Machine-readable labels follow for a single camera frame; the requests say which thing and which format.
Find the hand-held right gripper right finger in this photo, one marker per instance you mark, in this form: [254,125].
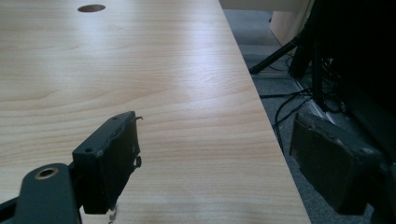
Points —
[333,165]

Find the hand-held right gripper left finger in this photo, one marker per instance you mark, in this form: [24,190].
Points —
[107,161]

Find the dark curtain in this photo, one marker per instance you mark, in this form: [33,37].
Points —
[364,46]

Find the black metal floor stand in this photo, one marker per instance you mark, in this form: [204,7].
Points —
[274,56]

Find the light wooden cabinet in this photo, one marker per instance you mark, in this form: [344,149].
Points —
[285,23]

